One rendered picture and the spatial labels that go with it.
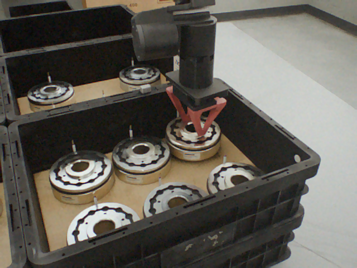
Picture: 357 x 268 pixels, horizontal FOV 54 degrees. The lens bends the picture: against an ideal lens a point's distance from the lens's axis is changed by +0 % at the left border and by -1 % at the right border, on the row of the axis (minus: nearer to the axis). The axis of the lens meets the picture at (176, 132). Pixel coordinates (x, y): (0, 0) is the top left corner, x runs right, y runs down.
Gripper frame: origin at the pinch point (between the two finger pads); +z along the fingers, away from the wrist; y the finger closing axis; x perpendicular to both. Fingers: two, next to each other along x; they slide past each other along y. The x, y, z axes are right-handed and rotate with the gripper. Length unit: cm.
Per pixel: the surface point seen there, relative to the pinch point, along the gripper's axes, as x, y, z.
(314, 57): 227, -142, 94
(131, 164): -13.6, 1.2, 2.5
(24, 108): -24.9, -32.4, 5.8
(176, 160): -4.7, 1.4, 5.4
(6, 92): -27.8, -21.6, -4.5
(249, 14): 250, -259, 92
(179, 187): -9.7, 10.4, 2.2
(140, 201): -15.0, 7.2, 5.2
